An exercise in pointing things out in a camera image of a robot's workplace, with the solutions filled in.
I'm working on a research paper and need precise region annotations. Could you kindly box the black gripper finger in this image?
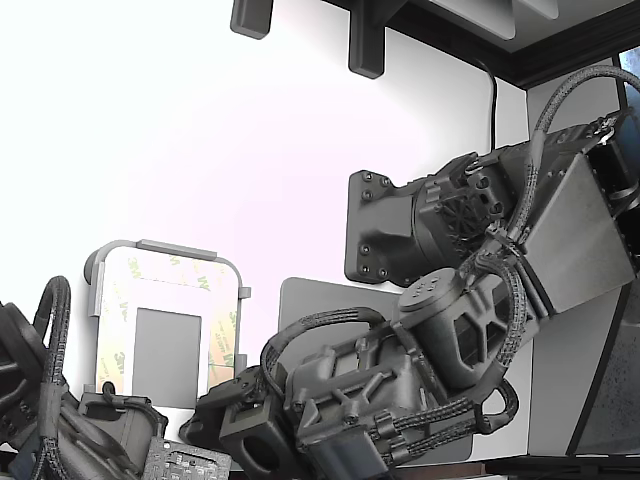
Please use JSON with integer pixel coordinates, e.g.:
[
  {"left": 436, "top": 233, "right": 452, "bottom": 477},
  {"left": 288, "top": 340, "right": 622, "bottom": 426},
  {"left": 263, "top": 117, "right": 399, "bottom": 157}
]
[{"left": 178, "top": 412, "right": 224, "bottom": 447}]

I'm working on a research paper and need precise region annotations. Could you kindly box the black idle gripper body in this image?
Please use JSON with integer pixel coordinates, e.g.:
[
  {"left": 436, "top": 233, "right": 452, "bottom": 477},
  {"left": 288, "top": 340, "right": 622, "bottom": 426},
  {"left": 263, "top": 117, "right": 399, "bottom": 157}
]
[{"left": 77, "top": 382, "right": 169, "bottom": 451}]

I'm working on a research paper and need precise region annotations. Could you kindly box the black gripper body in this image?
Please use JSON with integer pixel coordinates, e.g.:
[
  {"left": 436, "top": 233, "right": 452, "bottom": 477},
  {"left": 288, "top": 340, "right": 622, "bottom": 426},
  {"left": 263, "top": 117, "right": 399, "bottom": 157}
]
[{"left": 197, "top": 366, "right": 294, "bottom": 420}]

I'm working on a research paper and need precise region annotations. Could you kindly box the brown 3M tape liner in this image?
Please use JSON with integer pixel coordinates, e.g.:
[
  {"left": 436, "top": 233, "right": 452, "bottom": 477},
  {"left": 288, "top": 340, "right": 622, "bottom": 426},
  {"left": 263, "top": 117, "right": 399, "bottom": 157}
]
[{"left": 99, "top": 249, "right": 239, "bottom": 396}]

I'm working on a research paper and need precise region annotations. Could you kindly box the black perforated circuit board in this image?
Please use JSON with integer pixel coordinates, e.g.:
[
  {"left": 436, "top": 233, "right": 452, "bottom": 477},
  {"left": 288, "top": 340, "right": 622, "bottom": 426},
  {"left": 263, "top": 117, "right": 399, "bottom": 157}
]
[{"left": 143, "top": 438, "right": 232, "bottom": 480}]

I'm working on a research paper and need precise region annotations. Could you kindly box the white framed screen device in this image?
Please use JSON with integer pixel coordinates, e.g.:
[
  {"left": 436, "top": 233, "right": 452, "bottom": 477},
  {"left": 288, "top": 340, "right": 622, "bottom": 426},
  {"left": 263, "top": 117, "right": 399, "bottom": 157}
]
[{"left": 97, "top": 247, "right": 241, "bottom": 409}]

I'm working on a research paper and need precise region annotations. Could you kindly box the grey fixture with dark legs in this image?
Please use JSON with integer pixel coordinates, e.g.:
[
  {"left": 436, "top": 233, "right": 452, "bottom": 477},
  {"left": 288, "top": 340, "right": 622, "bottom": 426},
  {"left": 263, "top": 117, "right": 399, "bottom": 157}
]
[{"left": 83, "top": 238, "right": 252, "bottom": 409}]

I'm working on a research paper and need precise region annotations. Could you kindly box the dark speckled panel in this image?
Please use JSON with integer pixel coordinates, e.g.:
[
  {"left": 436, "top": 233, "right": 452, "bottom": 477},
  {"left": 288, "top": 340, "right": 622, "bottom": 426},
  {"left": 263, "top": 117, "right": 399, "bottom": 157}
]
[{"left": 567, "top": 284, "right": 640, "bottom": 457}]

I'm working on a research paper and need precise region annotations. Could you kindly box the grey panel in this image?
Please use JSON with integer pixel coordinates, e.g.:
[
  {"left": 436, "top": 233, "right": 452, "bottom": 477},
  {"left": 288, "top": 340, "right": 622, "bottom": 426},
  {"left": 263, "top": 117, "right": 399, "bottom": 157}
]
[{"left": 429, "top": 0, "right": 564, "bottom": 42}]

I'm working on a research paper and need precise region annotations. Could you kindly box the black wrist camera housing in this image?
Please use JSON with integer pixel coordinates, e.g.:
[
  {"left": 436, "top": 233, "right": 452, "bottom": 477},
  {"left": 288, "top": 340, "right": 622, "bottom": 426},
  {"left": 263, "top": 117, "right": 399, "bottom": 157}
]
[{"left": 218, "top": 398, "right": 287, "bottom": 476}]

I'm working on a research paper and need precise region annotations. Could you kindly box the black braided cable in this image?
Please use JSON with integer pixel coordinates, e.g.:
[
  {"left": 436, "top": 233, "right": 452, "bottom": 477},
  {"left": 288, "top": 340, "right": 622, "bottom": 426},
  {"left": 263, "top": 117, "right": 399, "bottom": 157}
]
[
  {"left": 462, "top": 249, "right": 531, "bottom": 386},
  {"left": 474, "top": 382, "right": 519, "bottom": 434},
  {"left": 259, "top": 307, "right": 389, "bottom": 401},
  {"left": 509, "top": 64, "right": 640, "bottom": 241},
  {"left": 33, "top": 274, "right": 72, "bottom": 401}
]

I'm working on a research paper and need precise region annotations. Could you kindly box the black bracket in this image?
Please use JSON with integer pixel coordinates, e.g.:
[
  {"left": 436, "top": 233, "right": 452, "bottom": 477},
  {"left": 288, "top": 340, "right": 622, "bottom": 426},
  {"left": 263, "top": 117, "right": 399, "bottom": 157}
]
[
  {"left": 347, "top": 0, "right": 387, "bottom": 80},
  {"left": 228, "top": 0, "right": 275, "bottom": 40}
]

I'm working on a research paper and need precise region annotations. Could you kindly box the thin black cable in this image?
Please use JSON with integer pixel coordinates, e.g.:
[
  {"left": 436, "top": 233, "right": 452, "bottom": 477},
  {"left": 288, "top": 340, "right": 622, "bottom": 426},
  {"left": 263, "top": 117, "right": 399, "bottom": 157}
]
[{"left": 472, "top": 57, "right": 500, "bottom": 151}]

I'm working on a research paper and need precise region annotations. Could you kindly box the black frame beam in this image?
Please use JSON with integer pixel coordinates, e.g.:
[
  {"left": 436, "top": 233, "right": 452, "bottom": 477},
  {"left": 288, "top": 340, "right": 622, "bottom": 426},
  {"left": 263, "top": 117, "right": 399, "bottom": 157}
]
[{"left": 324, "top": 0, "right": 640, "bottom": 91}]

